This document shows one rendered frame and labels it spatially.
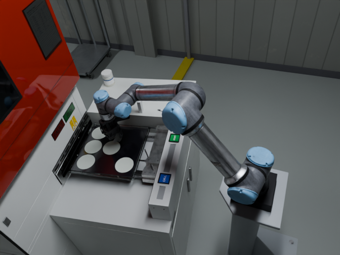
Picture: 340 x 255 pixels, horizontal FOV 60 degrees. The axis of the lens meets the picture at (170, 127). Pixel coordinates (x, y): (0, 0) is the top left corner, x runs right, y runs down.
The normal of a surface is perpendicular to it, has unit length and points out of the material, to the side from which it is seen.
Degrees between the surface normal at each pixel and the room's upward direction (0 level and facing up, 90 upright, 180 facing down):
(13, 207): 90
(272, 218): 0
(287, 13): 90
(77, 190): 0
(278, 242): 0
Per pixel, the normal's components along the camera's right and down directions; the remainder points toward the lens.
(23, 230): 0.98, 0.07
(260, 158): 0.03, -0.75
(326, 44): -0.37, 0.69
